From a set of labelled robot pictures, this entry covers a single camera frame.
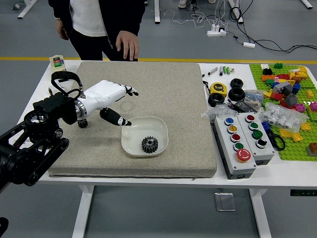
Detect person's right hand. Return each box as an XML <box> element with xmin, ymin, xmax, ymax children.
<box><xmin>54</xmin><ymin>18</ymin><xmax>70</xmax><ymax>41</ymax></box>

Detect bag of blue components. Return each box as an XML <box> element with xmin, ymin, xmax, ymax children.
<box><xmin>244</xmin><ymin>89</ymin><xmax>264</xmax><ymax>106</ymax></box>

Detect dark grey toy brick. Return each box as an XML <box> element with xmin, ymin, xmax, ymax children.
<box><xmin>284</xmin><ymin>94</ymin><xmax>299</xmax><ymax>107</ymax></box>

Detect large black nut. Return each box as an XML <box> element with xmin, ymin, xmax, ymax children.
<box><xmin>228</xmin><ymin>87</ymin><xmax>246</xmax><ymax>101</ymax></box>
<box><xmin>230</xmin><ymin>78</ymin><xmax>245</xmax><ymax>89</ymax></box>
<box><xmin>208</xmin><ymin>92</ymin><xmax>225</xmax><ymax>107</ymax></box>

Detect white power strip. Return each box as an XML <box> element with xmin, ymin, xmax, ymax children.
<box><xmin>207</xmin><ymin>24</ymin><xmax>227</xmax><ymax>37</ymax></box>

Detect green brick baseplate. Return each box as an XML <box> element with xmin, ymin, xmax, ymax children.
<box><xmin>249</xmin><ymin>63</ymin><xmax>317</xmax><ymax>162</ymax></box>

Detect bag of small hardware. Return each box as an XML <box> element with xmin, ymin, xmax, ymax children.
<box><xmin>201</xmin><ymin>104</ymin><xmax>240</xmax><ymax>123</ymax></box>

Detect person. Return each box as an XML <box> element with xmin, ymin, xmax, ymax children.
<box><xmin>48</xmin><ymin>0</ymin><xmax>147</xmax><ymax>61</ymax></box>

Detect silver floor socket plate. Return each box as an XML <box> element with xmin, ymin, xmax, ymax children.
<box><xmin>214</xmin><ymin>192</ymin><xmax>236</xmax><ymax>212</ymax></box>

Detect grey-brown cushion mat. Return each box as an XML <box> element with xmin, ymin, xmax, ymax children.
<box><xmin>48</xmin><ymin>60</ymin><xmax>218</xmax><ymax>179</ymax></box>

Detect big black gear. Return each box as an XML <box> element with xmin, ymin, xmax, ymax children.
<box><xmin>141</xmin><ymin>135</ymin><xmax>159</xmax><ymax>155</ymax></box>

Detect yellow tape measure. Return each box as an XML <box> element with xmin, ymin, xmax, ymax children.
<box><xmin>210</xmin><ymin>82</ymin><xmax>228</xmax><ymax>98</ymax></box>

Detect black power adapter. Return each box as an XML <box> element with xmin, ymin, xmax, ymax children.
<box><xmin>232</xmin><ymin>99</ymin><xmax>260</xmax><ymax>113</ymax></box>

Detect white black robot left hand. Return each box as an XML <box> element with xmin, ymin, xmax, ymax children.
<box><xmin>78</xmin><ymin>79</ymin><xmax>139</xmax><ymax>126</ymax></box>

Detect black scissors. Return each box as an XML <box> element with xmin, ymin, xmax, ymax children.
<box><xmin>267</xmin><ymin>128</ymin><xmax>286</xmax><ymax>151</ymax></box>

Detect brown orange toy brick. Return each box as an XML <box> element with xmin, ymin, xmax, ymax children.
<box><xmin>306</xmin><ymin>142</ymin><xmax>317</xmax><ymax>157</ymax></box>

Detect person's left hand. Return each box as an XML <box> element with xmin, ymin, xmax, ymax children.
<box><xmin>115</xmin><ymin>30</ymin><xmax>140</xmax><ymax>61</ymax></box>

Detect grey four-button control box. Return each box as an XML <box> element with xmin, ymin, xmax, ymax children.
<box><xmin>236</xmin><ymin>112</ymin><xmax>276</xmax><ymax>166</ymax></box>

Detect white floor cable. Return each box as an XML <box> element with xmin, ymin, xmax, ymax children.
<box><xmin>151</xmin><ymin>0</ymin><xmax>235</xmax><ymax>32</ymax></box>

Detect black table control panel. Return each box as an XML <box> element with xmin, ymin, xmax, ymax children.
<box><xmin>290</xmin><ymin>189</ymin><xmax>317</xmax><ymax>197</ymax></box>

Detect grey slope toy brick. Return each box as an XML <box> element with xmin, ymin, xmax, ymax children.
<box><xmin>273</xmin><ymin>81</ymin><xmax>293</xmax><ymax>94</ymax></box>

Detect cream switch box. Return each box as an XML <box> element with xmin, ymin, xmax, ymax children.
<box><xmin>49</xmin><ymin>55</ymin><xmax>67</xmax><ymax>72</ymax></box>

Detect bag of white parts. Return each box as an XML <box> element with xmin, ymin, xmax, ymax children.
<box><xmin>259</xmin><ymin>103</ymin><xmax>308</xmax><ymax>129</ymax></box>

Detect white square dish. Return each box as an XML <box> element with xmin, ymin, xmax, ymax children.
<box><xmin>120</xmin><ymin>116</ymin><xmax>169</xmax><ymax>157</ymax></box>

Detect black floor cable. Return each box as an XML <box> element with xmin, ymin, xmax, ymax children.
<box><xmin>229</xmin><ymin>6</ymin><xmax>317</xmax><ymax>53</ymax></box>

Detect grey five-button control box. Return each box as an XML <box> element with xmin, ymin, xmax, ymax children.
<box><xmin>213</xmin><ymin>114</ymin><xmax>257</xmax><ymax>180</ymax></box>

